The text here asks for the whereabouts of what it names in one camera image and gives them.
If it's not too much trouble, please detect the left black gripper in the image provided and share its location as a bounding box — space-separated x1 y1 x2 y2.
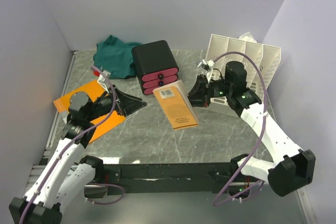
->
86 84 147 121

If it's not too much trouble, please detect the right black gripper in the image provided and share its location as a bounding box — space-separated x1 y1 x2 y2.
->
181 74 233 108

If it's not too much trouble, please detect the orange book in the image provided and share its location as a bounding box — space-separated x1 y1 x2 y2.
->
153 80 199 130

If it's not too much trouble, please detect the black drawer organizer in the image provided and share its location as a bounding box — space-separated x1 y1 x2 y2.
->
132 40 179 87

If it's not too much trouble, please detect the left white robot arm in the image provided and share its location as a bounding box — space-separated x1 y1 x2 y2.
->
9 87 147 223

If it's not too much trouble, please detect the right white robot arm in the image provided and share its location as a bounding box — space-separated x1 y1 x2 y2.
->
188 60 316 197

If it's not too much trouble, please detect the orange folder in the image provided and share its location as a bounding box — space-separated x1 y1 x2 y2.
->
52 79 127 144

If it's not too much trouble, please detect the green cloth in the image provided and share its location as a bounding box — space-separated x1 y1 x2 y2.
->
93 35 141 79

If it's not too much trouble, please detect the black base beam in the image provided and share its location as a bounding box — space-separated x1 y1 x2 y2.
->
89 162 237 194

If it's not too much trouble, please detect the white crumpled paper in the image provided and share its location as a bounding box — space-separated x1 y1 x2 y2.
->
238 32 257 43

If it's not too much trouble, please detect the white file rack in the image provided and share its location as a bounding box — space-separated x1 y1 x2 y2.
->
204 34 281 116

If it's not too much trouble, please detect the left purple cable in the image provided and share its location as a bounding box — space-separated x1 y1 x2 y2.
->
18 66 126 224

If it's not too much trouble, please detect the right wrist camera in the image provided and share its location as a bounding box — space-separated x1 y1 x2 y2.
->
197 59 215 82

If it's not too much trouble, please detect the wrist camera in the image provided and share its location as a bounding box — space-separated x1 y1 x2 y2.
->
197 59 215 82
90 66 111 92

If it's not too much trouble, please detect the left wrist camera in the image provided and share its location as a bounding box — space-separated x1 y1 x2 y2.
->
90 66 111 92

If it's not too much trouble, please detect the aluminium rail frame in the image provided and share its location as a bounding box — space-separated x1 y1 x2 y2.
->
27 50 317 223

